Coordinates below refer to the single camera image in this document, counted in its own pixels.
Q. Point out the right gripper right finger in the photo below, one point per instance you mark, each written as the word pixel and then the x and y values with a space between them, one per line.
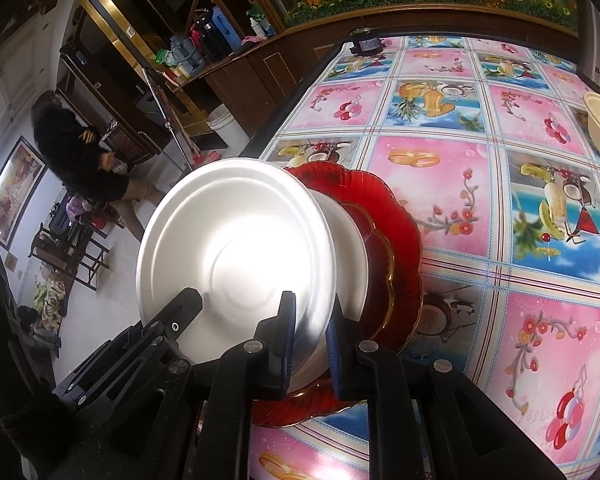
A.
pixel 352 360

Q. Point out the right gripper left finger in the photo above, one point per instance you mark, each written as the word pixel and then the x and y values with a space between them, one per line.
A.
pixel 277 335

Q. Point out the white plate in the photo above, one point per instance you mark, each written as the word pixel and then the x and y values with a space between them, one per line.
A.
pixel 241 232

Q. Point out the white inner bowl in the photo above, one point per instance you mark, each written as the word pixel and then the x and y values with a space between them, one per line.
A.
pixel 352 282

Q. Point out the small red glass plate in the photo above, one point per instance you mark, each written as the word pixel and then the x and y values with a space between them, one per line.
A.
pixel 379 299

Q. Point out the wooden chair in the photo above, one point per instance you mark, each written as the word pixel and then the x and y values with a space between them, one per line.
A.
pixel 76 256

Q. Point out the floral plastic tablecloth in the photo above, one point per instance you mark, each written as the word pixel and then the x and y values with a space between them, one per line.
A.
pixel 484 143

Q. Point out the white plastic bucket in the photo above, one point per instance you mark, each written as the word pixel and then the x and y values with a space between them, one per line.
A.
pixel 224 124

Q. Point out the seated person in black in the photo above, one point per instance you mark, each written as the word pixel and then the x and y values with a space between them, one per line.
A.
pixel 73 153

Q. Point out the black flask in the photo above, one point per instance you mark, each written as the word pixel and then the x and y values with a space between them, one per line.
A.
pixel 210 36

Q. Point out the small black jar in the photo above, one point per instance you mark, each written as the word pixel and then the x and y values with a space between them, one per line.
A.
pixel 365 42

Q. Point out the grey water jug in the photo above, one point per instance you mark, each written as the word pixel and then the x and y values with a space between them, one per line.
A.
pixel 187 55

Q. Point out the blue thermos jug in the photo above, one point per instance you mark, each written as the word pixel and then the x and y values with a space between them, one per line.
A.
pixel 226 29

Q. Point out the steel thermos kettle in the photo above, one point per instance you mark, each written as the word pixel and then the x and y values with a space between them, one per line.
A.
pixel 588 64

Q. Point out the framed wall painting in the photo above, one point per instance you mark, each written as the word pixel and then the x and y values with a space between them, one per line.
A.
pixel 19 178

